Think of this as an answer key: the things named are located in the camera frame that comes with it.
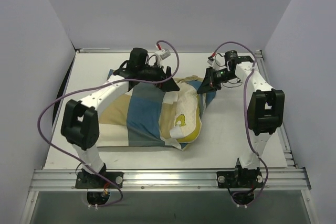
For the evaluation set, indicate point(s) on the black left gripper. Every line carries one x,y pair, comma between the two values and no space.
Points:
163,77

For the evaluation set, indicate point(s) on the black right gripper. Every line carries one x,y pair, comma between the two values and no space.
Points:
210,77

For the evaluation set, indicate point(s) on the cream pillow with yellow edge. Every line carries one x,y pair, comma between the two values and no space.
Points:
187,121

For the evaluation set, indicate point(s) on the blue tan white checked pillowcase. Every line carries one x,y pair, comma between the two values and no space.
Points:
144,116

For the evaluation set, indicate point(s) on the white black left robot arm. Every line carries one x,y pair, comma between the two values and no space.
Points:
80,124

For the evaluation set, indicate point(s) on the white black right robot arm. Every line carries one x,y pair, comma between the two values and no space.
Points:
263,104

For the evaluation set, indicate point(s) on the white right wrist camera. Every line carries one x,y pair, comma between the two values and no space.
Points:
216,62

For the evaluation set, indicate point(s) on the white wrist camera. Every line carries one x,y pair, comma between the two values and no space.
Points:
216,62
162,54

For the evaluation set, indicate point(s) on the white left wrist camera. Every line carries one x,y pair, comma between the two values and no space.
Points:
162,54

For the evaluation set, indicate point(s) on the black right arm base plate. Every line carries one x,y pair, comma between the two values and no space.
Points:
240,178

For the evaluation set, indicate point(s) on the aluminium back frame rail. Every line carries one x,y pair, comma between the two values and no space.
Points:
108,50

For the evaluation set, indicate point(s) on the aluminium frame rail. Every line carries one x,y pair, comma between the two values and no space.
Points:
108,50
170,180

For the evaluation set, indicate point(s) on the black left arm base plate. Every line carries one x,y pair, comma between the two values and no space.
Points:
98,179

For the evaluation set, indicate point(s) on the aluminium front frame rail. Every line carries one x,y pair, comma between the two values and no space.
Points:
170,180

